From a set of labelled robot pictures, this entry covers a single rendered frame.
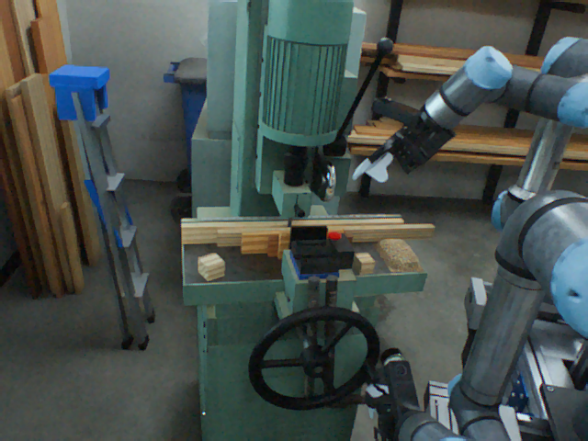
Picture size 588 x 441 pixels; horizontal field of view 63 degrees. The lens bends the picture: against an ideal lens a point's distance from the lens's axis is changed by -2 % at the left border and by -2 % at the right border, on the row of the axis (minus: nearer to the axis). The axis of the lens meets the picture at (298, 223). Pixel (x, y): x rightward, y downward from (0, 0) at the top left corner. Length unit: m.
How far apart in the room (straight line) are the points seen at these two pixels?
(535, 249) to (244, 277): 0.68
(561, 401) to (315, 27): 0.91
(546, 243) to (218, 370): 0.90
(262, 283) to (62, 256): 1.57
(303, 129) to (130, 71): 2.58
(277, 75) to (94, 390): 1.52
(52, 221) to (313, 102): 1.68
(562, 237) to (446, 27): 3.05
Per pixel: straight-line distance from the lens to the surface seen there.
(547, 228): 0.66
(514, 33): 3.81
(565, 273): 0.61
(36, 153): 2.36
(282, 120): 1.08
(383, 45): 1.06
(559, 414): 1.16
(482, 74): 0.93
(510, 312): 0.80
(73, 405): 2.14
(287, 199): 1.17
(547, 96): 0.99
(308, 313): 0.98
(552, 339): 1.51
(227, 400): 1.38
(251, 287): 1.14
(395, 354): 1.33
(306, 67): 1.04
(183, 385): 2.13
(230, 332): 1.22
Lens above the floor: 1.56
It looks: 29 degrees down
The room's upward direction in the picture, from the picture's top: 6 degrees clockwise
